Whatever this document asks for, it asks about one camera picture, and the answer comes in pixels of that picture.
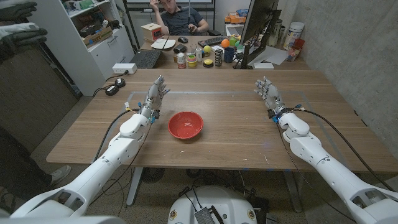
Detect grey white teleoperation glove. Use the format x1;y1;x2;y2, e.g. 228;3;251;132
0;1;37;23
0;22;49;63

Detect white table leg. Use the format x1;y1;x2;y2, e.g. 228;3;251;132
282;170;303;213
126;167;144;207

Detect wooden office desk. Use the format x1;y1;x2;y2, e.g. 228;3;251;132
139;35;312;71

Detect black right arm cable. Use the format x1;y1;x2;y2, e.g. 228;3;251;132
292;107;396;192

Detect white round plate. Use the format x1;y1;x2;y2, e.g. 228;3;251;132
150;38;177;50

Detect white power strip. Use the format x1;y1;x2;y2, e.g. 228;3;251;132
112;63;138;75

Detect silver laptop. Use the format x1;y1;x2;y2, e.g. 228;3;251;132
225;24;246;37

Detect labelled tin can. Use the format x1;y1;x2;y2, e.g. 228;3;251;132
176;52;187;70

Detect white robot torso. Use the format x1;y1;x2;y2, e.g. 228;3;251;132
167;185;258;224

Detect red bowl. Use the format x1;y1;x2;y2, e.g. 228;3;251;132
167;111;205;140

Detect cardboard box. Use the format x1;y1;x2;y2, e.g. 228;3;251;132
82;26;114;47

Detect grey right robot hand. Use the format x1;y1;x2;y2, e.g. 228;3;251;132
254;76;290;118

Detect black computer monitor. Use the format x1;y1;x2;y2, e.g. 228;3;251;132
239;0;282;70

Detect standing person with grey shoes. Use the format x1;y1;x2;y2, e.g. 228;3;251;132
0;124;72;215

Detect black keyboard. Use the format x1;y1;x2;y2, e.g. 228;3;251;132
197;36;229;48

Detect white paper sheets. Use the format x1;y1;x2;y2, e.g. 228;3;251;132
248;45;287;66

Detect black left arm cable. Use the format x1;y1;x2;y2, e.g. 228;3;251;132
92;108;134;164

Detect black round fan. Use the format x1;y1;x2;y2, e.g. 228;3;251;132
141;167;165;184

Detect white labelled canister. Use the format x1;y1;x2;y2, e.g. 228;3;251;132
282;21;305;50

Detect dark blue mug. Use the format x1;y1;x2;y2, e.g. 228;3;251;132
223;47;237;63

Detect wooden box with red panel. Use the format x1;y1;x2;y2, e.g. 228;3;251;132
141;22;163;43

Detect white shelf cabinet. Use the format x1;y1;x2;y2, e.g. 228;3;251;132
18;0;135;96

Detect white flat box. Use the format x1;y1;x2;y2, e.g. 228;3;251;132
252;62;275;70

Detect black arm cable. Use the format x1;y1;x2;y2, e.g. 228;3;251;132
292;107;396;192
92;108;134;164

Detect seated person in dark shirt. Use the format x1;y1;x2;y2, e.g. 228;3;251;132
149;0;210;36

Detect black laptop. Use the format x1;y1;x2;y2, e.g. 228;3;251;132
129;49;162;69

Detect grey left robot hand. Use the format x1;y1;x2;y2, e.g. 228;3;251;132
140;75;171;119

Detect red cup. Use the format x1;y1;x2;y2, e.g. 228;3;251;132
286;38;305;62

